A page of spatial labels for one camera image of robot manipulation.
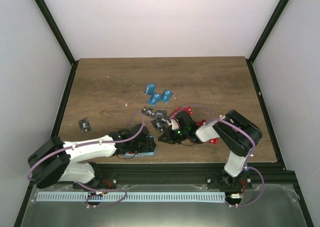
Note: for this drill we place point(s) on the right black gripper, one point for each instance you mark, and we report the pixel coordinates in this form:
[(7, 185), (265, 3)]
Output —
[(169, 139)]

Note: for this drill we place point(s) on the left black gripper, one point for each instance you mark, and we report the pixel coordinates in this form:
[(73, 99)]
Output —
[(149, 145)]

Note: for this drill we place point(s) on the teal leather card holder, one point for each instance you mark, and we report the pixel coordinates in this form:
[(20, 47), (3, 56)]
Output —
[(139, 155)]

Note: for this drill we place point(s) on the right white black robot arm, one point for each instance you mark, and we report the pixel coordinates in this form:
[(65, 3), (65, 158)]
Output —
[(239, 134)]

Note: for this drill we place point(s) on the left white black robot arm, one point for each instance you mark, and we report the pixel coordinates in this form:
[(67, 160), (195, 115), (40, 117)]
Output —
[(71, 161)]

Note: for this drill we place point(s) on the black card near holder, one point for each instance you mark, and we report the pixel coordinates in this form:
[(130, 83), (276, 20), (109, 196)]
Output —
[(159, 125)]

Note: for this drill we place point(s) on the black card beside blue pile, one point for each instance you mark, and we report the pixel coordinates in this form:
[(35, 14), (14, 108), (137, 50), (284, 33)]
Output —
[(148, 111)]

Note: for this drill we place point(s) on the red VIP card far right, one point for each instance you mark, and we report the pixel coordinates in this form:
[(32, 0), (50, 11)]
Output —
[(213, 141)]

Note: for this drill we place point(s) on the blue card with stripe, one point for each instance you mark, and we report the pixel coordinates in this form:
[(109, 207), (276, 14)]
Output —
[(150, 89)]

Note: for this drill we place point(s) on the grey metal tray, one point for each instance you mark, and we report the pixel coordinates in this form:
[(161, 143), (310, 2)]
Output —
[(274, 205)]

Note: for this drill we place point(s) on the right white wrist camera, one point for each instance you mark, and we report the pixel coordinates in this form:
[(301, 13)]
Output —
[(172, 123)]

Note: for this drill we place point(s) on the black aluminium front rail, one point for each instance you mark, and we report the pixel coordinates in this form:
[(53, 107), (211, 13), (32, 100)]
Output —
[(211, 174)]

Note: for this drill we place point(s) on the light blue slotted cable duct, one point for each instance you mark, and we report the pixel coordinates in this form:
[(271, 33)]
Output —
[(198, 197)]

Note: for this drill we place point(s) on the left black frame post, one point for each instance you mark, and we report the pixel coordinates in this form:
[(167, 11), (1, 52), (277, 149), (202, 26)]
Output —
[(55, 30)]

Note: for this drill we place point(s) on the black frame post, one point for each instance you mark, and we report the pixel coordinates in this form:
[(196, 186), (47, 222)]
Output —
[(276, 14), (55, 30)]

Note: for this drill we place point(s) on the right black frame post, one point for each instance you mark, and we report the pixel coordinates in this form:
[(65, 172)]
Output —
[(276, 14)]

